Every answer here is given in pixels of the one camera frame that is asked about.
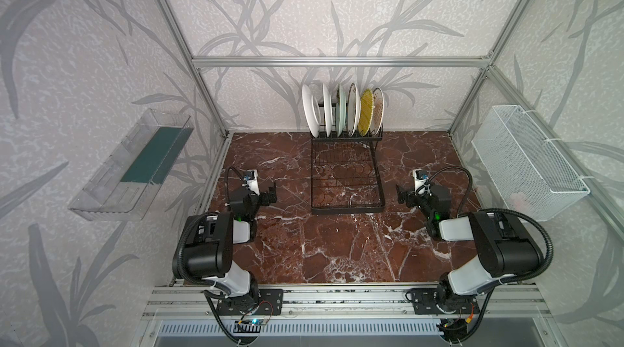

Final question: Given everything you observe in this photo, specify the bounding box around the white plate green lettered rim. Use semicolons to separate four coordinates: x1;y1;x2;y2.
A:
323;85;334;138

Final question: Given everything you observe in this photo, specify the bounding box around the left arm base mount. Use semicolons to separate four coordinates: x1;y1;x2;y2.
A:
216;289;284;316

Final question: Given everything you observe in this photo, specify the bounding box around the pink object in basket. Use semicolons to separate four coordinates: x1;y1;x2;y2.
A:
509;192;531;212

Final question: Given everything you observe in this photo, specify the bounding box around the aluminium cage frame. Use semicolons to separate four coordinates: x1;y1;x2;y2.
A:
136;0;624;241

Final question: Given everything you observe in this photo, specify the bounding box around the black wire dish rack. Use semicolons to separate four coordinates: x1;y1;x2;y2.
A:
310;124;386;215

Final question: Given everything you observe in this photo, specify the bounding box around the large white orange sunburst plate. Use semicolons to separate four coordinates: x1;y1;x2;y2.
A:
347;83;361;137

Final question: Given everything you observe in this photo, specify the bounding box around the white plate grey flower outline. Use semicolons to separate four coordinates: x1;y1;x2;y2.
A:
302;85;320;137

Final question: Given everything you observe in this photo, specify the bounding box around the clear plastic wall bin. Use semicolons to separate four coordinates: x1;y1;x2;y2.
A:
68;109;194;222

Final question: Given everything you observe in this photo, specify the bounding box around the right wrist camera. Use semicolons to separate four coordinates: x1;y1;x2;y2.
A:
412;169;429;194

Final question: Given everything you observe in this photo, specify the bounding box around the mint green flower plate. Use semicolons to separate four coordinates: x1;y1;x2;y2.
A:
336;84;348;137

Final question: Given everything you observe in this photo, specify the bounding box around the white wire mesh basket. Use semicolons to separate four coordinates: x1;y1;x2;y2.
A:
472;105;590;222

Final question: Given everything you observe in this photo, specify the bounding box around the small white orange sunburst plate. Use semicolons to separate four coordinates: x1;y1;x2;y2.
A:
370;88;384;137

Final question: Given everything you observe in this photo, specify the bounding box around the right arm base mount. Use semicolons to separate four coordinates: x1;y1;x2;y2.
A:
405;288;480;315

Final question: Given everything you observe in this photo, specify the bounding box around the yellow green woven plate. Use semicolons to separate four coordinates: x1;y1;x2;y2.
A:
357;89;374;137

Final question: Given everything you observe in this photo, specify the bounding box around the aluminium front rail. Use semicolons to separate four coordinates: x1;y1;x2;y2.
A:
141;283;553;320

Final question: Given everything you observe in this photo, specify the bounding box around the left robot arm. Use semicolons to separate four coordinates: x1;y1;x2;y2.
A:
172;167;277;306

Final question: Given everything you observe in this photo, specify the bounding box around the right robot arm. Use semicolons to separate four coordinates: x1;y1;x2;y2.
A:
396;166;554;314

